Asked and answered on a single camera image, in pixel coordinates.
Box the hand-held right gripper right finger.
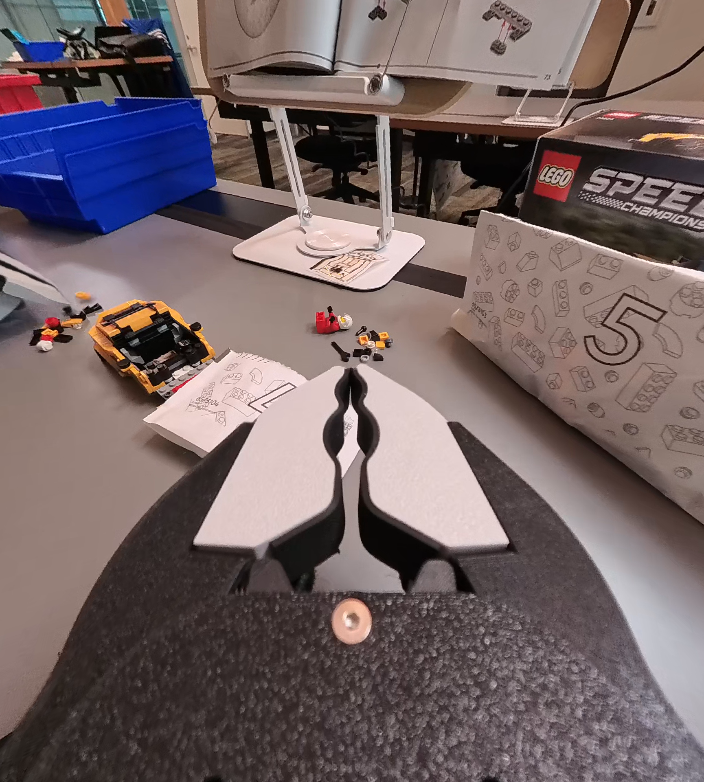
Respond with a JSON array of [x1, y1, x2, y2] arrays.
[[352, 365, 510, 582]]

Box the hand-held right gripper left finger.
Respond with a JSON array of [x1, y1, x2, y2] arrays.
[[193, 365, 353, 581]]

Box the large pile of toy bricks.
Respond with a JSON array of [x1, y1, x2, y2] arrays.
[[29, 291, 103, 353]]

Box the torn white paper bag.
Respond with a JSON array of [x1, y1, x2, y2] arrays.
[[143, 349, 365, 479]]

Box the black toy set box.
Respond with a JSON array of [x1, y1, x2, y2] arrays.
[[518, 101, 704, 277]]

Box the yellow toy brick car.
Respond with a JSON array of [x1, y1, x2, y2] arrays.
[[88, 299, 216, 396]]

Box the blue plastic bin holding paper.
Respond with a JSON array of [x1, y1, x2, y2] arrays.
[[0, 96, 217, 235]]

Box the small group of toy bricks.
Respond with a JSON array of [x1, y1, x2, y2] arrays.
[[355, 328, 393, 363]]

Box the small blue background bin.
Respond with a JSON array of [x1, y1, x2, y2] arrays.
[[13, 40, 66, 62]]

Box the wooden background table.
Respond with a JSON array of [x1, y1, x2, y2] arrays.
[[0, 55, 175, 103]]

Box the full white paper bag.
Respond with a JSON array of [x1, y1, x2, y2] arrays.
[[451, 211, 704, 549]]

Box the sticker sheet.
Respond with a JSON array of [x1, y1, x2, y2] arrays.
[[309, 252, 389, 283]]

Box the white adjustable stand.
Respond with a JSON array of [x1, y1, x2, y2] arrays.
[[199, 0, 602, 292]]

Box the black bag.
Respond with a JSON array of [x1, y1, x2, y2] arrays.
[[94, 33, 164, 61]]

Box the black office chair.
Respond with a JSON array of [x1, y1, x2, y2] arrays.
[[296, 130, 373, 205]]

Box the brown background desk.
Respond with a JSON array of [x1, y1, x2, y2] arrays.
[[192, 86, 572, 191]]

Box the open booklet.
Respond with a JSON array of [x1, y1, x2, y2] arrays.
[[204, 0, 601, 94]]

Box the clear acrylic stand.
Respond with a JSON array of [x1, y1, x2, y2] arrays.
[[501, 81, 575, 127]]

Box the black cable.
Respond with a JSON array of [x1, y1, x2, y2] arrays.
[[562, 29, 704, 120]]

